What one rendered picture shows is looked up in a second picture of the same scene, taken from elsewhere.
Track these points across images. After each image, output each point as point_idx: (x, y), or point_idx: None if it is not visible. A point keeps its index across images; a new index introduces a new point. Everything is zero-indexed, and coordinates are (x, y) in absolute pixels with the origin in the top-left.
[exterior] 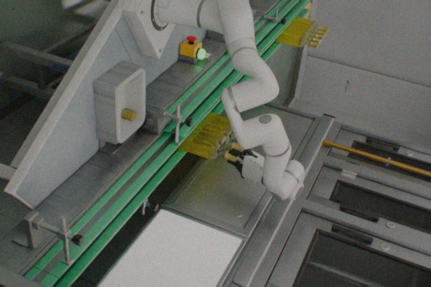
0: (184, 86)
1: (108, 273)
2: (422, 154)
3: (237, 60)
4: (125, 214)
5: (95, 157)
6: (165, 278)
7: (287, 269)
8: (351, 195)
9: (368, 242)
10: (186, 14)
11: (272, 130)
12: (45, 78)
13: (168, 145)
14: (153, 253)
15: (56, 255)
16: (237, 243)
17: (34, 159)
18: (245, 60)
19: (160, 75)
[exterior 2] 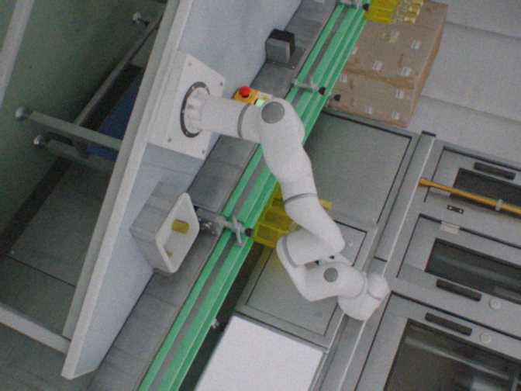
0: (242, 165)
1: None
2: None
3: (290, 213)
4: (193, 347)
5: (152, 282)
6: None
7: (373, 381)
8: (451, 260)
9: (466, 333)
10: (225, 129)
11: (339, 288)
12: (86, 147)
13: (231, 247)
14: (229, 380)
15: None
16: (317, 358)
17: (83, 339)
18: (300, 217)
19: (212, 147)
